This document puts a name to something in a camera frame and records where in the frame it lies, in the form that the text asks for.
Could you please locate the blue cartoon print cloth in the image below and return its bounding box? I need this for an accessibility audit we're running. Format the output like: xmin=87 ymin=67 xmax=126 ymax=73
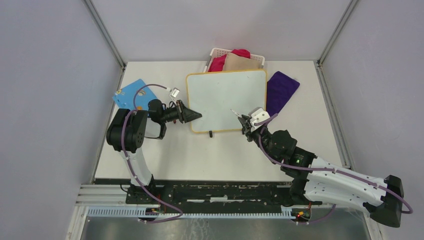
xmin=112 ymin=78 xmax=157 ymax=110

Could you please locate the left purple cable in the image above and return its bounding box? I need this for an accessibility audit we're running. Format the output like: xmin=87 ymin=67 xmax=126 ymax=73
xmin=120 ymin=83 xmax=184 ymax=224

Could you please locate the brown capped whiteboard marker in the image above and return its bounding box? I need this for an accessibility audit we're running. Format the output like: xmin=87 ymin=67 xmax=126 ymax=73
xmin=230 ymin=108 xmax=242 ymax=118

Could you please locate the white plastic basket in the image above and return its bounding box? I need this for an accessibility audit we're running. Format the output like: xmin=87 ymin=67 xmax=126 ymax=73
xmin=203 ymin=48 xmax=265 ymax=73

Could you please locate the purple cloth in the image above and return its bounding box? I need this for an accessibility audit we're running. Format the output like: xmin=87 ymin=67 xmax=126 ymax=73
xmin=266 ymin=71 xmax=301 ymax=116

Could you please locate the yellow framed whiteboard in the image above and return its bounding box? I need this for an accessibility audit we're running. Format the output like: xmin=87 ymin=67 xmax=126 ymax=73
xmin=185 ymin=69 xmax=268 ymax=133

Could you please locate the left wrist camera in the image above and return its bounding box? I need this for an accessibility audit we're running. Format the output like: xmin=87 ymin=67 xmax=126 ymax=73
xmin=169 ymin=87 xmax=180 ymax=99

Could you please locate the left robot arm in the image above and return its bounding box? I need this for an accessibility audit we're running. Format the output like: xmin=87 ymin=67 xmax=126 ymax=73
xmin=106 ymin=99 xmax=203 ymax=204

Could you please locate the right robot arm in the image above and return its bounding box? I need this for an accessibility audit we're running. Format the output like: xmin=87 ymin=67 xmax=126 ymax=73
xmin=237 ymin=109 xmax=412 ymax=228

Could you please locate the beige folded cloth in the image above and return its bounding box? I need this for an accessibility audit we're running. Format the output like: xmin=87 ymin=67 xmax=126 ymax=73
xmin=222 ymin=53 xmax=262 ymax=72

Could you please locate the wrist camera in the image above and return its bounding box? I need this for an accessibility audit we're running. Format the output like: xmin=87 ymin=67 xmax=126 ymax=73
xmin=169 ymin=87 xmax=180 ymax=99
xmin=248 ymin=107 xmax=270 ymax=129

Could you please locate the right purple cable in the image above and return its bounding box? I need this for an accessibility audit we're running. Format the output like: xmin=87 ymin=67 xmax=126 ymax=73
xmin=257 ymin=113 xmax=414 ymax=226

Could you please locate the pink red cloth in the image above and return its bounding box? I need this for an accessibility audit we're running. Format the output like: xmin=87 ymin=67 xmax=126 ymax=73
xmin=208 ymin=48 xmax=251 ymax=72

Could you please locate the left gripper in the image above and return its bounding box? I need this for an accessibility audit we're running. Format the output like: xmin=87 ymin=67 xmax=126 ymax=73
xmin=160 ymin=99 xmax=202 ymax=124

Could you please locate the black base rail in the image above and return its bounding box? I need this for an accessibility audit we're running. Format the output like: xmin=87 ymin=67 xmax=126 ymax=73
xmin=93 ymin=178 xmax=319 ymax=215

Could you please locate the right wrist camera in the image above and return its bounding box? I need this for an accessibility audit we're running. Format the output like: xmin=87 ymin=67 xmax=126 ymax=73
xmin=248 ymin=107 xmax=270 ymax=129

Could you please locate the white slotted cable duct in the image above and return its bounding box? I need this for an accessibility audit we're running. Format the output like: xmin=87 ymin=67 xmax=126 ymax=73
xmin=86 ymin=206 xmax=299 ymax=220

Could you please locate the purple cable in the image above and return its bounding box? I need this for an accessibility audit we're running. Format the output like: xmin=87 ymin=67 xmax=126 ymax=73
xmin=257 ymin=113 xmax=414 ymax=226
xmin=120 ymin=83 xmax=184 ymax=224

